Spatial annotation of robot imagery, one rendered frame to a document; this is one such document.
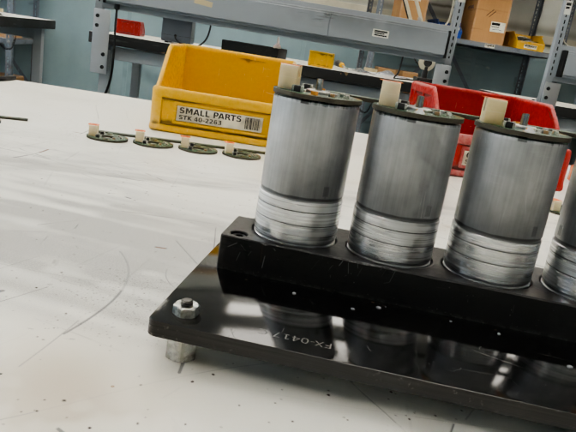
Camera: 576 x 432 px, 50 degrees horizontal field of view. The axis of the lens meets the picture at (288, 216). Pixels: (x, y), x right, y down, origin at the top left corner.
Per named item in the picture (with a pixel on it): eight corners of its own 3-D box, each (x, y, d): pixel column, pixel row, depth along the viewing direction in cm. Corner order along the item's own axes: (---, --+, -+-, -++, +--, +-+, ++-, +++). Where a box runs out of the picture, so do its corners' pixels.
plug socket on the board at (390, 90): (405, 110, 17) (411, 84, 17) (374, 104, 17) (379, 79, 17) (405, 107, 18) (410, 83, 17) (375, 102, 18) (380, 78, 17)
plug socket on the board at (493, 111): (512, 128, 16) (519, 102, 16) (479, 122, 17) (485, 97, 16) (507, 124, 17) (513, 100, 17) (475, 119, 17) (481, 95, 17)
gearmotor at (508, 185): (530, 326, 17) (584, 138, 15) (439, 307, 17) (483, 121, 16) (513, 293, 19) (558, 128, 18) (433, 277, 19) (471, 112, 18)
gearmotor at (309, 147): (326, 283, 17) (359, 99, 16) (241, 266, 18) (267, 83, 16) (333, 256, 20) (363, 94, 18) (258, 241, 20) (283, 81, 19)
